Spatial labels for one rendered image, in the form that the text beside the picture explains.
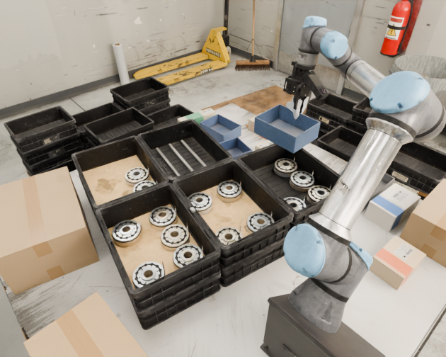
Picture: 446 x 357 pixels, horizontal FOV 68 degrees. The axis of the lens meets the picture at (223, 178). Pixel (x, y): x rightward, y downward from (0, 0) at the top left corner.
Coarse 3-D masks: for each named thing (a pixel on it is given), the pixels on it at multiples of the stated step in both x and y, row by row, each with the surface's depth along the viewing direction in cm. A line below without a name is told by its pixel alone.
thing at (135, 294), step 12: (144, 192) 126; (192, 216) 116; (204, 228) 112; (108, 240) 109; (216, 252) 104; (120, 264) 101; (192, 264) 101; (204, 264) 103; (168, 276) 98; (180, 276) 100; (132, 288) 95; (144, 288) 95; (156, 288) 97
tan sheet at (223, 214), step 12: (204, 192) 141; (216, 192) 141; (216, 204) 135; (228, 204) 135; (240, 204) 135; (252, 204) 135; (204, 216) 130; (216, 216) 130; (228, 216) 130; (240, 216) 130; (216, 228) 125
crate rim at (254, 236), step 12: (216, 168) 138; (180, 180) 131; (180, 192) 126; (192, 204) 121; (288, 216) 116; (264, 228) 112; (276, 228) 114; (216, 240) 108; (240, 240) 108; (252, 240) 110; (228, 252) 107
